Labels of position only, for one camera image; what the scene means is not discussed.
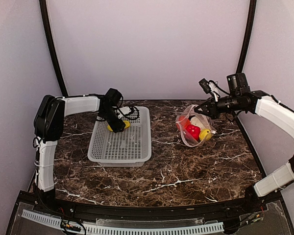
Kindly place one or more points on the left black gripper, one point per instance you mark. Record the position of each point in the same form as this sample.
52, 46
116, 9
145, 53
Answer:
116, 127

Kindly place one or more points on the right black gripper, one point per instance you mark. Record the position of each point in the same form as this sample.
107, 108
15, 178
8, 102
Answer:
212, 111

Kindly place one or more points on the white green cauliflower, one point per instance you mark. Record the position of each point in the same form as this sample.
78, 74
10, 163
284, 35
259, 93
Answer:
196, 122

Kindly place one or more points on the clear zip top bag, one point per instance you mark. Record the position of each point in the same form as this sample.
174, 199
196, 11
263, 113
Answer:
185, 136

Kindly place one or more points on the red bell pepper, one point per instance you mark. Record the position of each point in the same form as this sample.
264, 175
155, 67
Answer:
194, 131

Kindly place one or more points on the orange bell pepper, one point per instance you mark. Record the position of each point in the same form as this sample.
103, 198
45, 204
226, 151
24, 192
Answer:
183, 122

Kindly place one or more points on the yellow bell pepper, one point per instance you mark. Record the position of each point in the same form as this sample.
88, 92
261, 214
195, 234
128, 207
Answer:
205, 135

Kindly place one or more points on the white plastic perforated basket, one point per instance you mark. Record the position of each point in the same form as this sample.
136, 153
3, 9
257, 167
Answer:
129, 148

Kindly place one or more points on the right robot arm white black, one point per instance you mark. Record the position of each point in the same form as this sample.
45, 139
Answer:
241, 98

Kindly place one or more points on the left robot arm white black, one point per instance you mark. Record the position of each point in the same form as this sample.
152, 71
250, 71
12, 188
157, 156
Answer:
48, 129

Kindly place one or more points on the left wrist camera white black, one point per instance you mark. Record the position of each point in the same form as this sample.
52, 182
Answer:
128, 112

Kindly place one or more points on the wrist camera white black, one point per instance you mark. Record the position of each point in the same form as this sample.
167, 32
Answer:
211, 87
128, 112

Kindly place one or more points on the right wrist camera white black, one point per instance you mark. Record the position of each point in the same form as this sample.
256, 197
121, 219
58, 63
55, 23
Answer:
211, 87

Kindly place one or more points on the black curved front rail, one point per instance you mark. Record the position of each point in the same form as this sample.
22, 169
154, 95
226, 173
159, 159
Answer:
223, 211

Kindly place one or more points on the white slotted cable duct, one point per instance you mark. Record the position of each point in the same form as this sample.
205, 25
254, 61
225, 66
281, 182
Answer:
126, 227

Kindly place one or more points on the right black frame post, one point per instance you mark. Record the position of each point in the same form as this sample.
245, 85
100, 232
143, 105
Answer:
249, 24

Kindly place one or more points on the black frame post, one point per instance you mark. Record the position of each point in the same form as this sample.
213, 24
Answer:
51, 47
249, 24

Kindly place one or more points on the left black frame post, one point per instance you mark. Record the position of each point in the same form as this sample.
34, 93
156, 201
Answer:
51, 47

